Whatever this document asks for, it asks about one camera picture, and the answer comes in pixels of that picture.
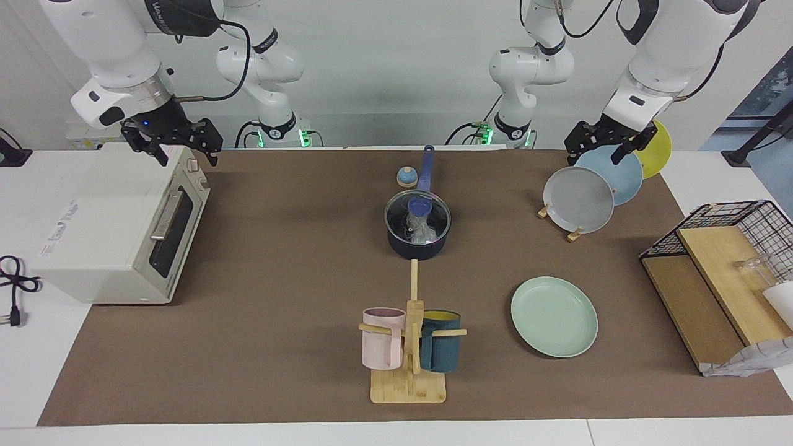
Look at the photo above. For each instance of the white power strip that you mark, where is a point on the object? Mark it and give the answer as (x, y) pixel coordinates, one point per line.
(87, 141)

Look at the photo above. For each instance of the light blue plate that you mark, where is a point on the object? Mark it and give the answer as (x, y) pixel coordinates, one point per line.
(626, 179)

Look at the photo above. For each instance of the yellow plate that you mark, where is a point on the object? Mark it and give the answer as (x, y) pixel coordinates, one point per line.
(660, 156)

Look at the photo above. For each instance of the clear bag of vermicelli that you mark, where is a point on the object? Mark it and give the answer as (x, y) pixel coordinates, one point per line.
(421, 230)

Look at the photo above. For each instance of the glass lid with blue knob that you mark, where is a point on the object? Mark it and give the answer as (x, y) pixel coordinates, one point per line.
(396, 218)

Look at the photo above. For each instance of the white toaster oven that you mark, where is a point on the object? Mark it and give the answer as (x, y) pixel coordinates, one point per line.
(105, 229)

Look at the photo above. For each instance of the dark teal mug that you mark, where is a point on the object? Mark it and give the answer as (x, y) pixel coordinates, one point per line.
(441, 353)

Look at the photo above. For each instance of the brown table mat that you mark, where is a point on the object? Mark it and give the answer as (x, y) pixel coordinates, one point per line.
(279, 347)

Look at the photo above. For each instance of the white cup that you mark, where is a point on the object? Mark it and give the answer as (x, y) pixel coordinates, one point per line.
(782, 303)

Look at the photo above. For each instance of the black table clamp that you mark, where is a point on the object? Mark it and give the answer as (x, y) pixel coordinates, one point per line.
(12, 156)

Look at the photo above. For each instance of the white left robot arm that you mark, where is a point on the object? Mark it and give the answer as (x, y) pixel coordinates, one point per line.
(663, 56)

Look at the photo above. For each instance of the small blue wooden bell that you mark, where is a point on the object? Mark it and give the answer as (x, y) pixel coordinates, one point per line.
(406, 178)

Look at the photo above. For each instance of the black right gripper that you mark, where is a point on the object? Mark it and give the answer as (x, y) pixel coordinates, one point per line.
(167, 127)

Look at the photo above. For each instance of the light wooden board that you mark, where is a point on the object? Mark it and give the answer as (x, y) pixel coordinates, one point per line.
(725, 279)

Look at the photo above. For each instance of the wooden plate rack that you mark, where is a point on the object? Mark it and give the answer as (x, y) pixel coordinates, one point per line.
(574, 235)

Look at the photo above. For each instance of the pink mug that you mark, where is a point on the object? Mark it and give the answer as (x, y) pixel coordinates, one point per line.
(381, 347)

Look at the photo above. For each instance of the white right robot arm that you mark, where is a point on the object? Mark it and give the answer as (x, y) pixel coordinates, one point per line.
(111, 49)

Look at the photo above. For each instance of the wooden mug stand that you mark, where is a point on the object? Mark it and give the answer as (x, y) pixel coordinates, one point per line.
(409, 389)

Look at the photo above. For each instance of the black stand leg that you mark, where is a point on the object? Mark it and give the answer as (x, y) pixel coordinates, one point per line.
(737, 155)

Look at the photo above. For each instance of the clear glass cup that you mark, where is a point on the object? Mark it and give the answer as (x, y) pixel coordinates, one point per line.
(756, 267)

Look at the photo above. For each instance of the darker wooden board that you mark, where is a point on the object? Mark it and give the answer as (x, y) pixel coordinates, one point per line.
(687, 310)

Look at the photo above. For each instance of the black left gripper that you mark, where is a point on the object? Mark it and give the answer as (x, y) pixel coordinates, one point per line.
(613, 133)

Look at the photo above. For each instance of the mint green plate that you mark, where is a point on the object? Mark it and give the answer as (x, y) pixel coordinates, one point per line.
(554, 317)

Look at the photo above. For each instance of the grey patterned paper bag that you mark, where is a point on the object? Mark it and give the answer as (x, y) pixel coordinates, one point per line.
(753, 360)

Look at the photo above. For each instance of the grey plate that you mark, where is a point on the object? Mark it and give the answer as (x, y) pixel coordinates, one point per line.
(579, 201)

